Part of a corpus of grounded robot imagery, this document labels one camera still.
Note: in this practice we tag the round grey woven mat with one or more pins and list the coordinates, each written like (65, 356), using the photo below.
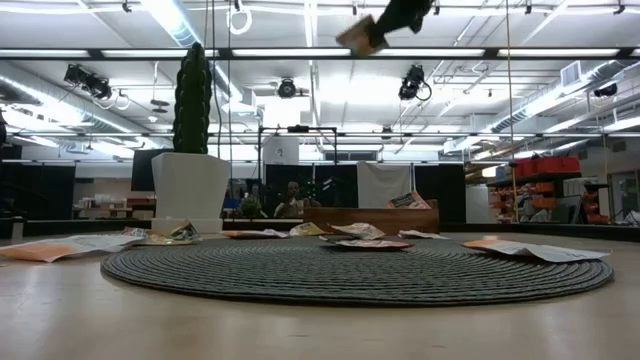
(350, 277)

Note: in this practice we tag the white pink tea packet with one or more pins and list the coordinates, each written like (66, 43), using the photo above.
(422, 234)

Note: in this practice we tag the white hanging cloth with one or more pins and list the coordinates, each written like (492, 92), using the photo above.
(382, 182)

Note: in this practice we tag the overhead LED light bar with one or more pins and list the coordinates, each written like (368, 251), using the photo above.
(225, 52)

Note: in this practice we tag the person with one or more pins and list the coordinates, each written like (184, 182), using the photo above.
(294, 192)

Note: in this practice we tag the wooden compartment box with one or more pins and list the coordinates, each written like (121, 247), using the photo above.
(360, 220)

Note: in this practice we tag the cluttered low table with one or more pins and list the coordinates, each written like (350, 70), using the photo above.
(115, 202)

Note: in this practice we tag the orange white tea packet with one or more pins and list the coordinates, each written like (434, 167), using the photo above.
(252, 233)
(50, 250)
(545, 251)

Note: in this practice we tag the small colourful tea packet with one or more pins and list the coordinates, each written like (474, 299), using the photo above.
(135, 232)

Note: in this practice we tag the black frame stand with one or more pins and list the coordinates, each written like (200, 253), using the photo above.
(300, 128)

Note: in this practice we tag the shelf with red bins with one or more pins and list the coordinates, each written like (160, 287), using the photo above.
(547, 165)

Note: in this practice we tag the black monitor screen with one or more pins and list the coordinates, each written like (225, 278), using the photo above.
(142, 170)

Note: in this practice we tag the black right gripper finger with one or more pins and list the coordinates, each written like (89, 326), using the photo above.
(382, 26)
(393, 34)

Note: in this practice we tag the small green potted plant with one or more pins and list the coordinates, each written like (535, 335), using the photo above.
(250, 206)

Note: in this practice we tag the green cactus plant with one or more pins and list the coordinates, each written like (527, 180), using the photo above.
(192, 100)

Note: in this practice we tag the white hexagonal planter pot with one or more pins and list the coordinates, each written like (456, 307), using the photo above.
(190, 190)

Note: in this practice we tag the yellow pole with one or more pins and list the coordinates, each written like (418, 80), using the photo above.
(514, 200)

